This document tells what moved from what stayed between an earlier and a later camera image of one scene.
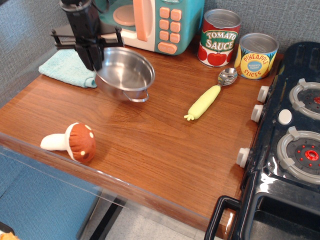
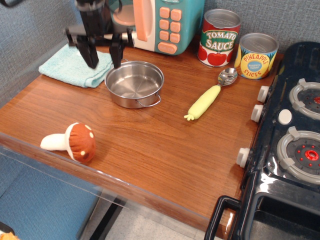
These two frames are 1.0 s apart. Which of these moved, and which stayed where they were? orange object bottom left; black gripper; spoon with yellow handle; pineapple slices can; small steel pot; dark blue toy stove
Moved: small steel pot; black gripper
Stayed: orange object bottom left; dark blue toy stove; pineapple slices can; spoon with yellow handle
